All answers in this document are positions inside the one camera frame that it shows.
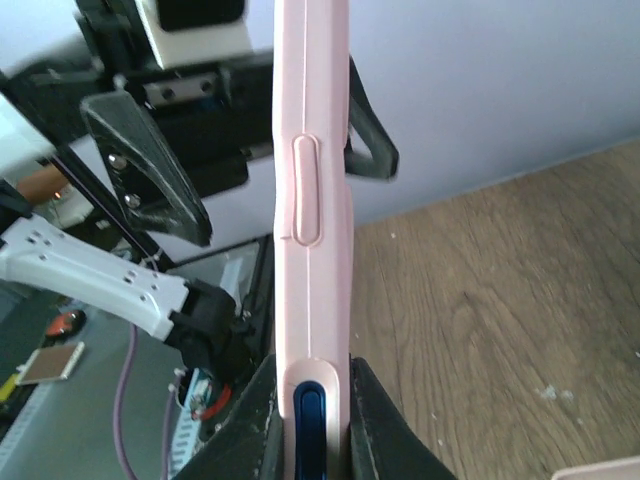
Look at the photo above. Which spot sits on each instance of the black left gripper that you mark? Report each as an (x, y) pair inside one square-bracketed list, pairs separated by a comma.
[(190, 110)]

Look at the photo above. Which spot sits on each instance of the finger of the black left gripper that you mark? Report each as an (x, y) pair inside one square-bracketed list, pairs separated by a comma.
[(382, 162)]

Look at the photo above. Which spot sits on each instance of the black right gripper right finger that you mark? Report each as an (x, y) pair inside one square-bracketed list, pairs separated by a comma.
[(383, 446)]

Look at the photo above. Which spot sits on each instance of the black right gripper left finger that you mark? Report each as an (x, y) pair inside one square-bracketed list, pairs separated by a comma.
[(249, 445)]

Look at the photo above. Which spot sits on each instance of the blue smartphone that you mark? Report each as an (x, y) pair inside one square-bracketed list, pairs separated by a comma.
[(310, 432)]

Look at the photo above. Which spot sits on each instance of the pink ring-stand phone case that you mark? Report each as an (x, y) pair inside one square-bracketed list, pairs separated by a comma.
[(313, 223)]

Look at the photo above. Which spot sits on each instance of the plain pink phone case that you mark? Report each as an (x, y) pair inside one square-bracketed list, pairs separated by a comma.
[(619, 469)]

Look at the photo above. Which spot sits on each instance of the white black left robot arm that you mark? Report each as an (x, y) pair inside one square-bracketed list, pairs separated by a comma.
[(173, 310)]

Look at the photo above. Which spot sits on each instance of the light blue slotted strip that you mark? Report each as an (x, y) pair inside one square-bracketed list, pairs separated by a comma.
[(190, 400)]

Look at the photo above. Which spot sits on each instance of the red black computer mouse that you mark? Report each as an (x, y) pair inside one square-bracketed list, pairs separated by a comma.
[(66, 325)]

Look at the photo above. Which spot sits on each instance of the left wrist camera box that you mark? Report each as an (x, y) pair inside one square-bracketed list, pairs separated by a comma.
[(192, 46)]

